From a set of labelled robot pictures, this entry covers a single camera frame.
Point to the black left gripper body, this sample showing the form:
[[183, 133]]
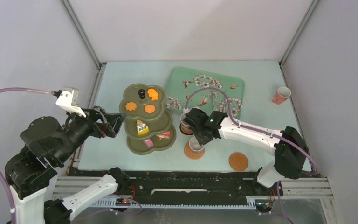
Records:
[[101, 128]]

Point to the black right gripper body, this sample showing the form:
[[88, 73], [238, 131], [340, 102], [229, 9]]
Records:
[[201, 138]]

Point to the yellow smiley face coaster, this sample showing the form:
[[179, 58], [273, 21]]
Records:
[[186, 133]]

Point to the orange-handled cup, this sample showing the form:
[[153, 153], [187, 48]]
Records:
[[183, 124]]

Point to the white cup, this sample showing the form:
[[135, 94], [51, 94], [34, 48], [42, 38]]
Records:
[[195, 146]]

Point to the round cork coaster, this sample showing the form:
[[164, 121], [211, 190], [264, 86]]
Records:
[[238, 162], [191, 154]]

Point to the yellow toy cake slice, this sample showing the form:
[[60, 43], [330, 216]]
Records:
[[142, 128]]

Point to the red striped toy cake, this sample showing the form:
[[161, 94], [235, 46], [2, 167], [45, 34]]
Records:
[[165, 135]]

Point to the green three-tier serving stand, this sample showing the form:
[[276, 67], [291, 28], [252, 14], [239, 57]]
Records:
[[158, 122]]

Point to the pink toy cake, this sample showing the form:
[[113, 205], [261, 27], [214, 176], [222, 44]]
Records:
[[149, 143]]

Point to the orange toy fish pastry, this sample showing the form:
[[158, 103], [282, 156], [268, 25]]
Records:
[[153, 94]]

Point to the orange cup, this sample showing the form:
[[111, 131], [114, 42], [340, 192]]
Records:
[[281, 95]]

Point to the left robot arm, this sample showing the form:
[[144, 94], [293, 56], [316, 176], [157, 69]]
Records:
[[47, 146]]

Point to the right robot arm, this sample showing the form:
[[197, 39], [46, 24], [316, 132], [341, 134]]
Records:
[[286, 146]]

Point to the green floral serving tray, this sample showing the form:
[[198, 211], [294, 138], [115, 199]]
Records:
[[183, 82]]

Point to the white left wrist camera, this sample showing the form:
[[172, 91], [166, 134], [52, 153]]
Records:
[[67, 100]]

